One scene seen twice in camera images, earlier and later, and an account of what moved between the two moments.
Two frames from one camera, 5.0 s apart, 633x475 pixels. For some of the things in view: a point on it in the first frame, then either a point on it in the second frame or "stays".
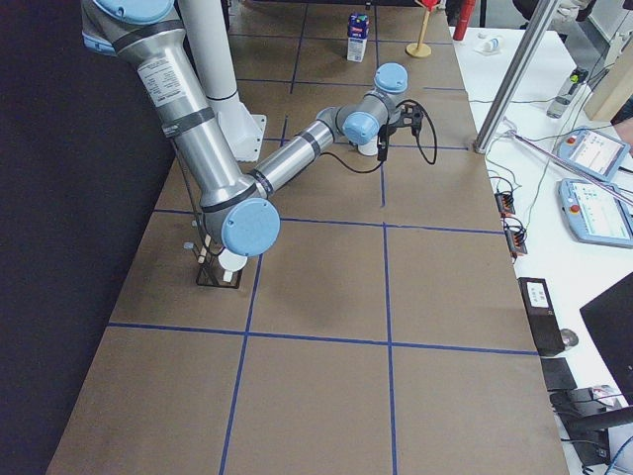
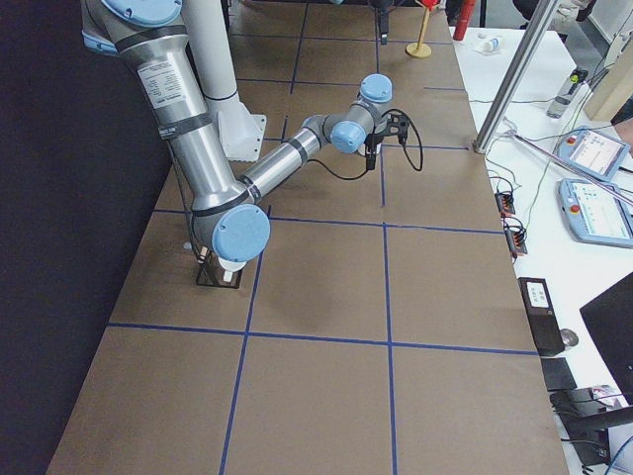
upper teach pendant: [591, 151] stays
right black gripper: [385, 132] → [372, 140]
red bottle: [464, 20] stays
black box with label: [542, 317] stays
